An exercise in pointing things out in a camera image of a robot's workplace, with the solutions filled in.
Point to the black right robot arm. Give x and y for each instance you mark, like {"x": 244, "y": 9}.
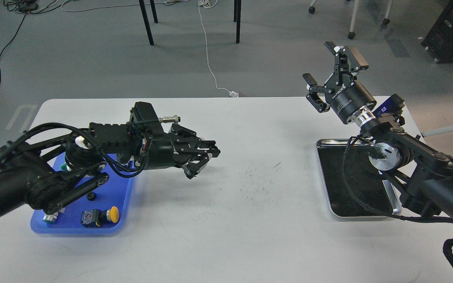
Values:
{"x": 422, "y": 175}

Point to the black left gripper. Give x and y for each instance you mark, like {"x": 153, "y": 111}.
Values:
{"x": 193, "y": 152}

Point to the small black gear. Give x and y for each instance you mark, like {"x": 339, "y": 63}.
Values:
{"x": 91, "y": 196}

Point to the green push button switch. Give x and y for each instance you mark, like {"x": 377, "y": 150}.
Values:
{"x": 67, "y": 164}

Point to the white rolling chair base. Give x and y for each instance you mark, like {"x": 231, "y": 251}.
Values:
{"x": 351, "y": 33}

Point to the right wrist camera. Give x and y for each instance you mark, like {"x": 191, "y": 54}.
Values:
{"x": 392, "y": 106}

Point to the yellow push button switch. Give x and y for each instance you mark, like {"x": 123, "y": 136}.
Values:
{"x": 95, "y": 218}

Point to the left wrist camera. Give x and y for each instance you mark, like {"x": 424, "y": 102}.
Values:
{"x": 146, "y": 118}

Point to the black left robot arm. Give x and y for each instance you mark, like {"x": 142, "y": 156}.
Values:
{"x": 53, "y": 165}

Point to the blue plastic tray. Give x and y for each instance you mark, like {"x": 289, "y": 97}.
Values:
{"x": 115, "y": 192}

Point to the silver metal tray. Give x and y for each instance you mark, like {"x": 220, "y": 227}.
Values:
{"x": 356, "y": 176}

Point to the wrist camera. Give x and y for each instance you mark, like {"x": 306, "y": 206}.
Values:
{"x": 146, "y": 118}
{"x": 392, "y": 106}

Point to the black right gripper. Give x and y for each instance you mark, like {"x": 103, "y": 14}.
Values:
{"x": 345, "y": 96}

